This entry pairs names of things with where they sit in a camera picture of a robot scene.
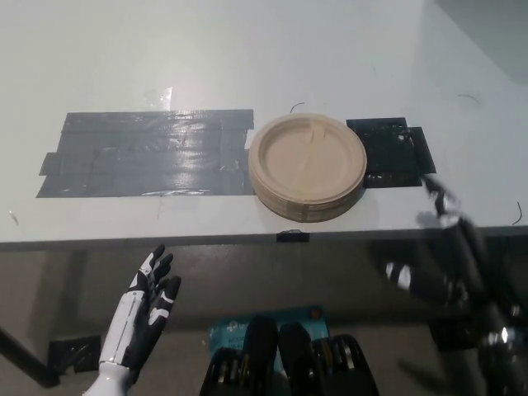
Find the clear tape piece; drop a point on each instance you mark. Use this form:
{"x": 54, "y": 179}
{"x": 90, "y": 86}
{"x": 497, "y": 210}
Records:
{"x": 158, "y": 98}

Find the black floor tape patch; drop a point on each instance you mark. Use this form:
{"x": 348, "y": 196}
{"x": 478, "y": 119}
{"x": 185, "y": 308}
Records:
{"x": 74, "y": 352}

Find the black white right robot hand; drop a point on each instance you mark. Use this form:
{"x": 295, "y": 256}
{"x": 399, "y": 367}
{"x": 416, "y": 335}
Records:
{"x": 453, "y": 247}

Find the black tape patch on table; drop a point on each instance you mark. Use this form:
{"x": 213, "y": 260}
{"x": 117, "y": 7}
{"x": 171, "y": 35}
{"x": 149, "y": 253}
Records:
{"x": 385, "y": 154}

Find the grey duct tape patch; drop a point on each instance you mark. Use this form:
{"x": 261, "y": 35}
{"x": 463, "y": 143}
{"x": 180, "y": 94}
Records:
{"x": 152, "y": 154}

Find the teal cardboard box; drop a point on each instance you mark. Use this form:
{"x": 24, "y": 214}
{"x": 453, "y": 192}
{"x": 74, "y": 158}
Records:
{"x": 315, "y": 319}

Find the beige paper plate stack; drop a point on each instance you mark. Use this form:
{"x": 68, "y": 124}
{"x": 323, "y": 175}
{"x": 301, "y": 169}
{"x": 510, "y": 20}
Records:
{"x": 307, "y": 163}

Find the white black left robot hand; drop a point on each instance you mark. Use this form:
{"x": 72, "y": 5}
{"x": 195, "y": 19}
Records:
{"x": 142, "y": 313}

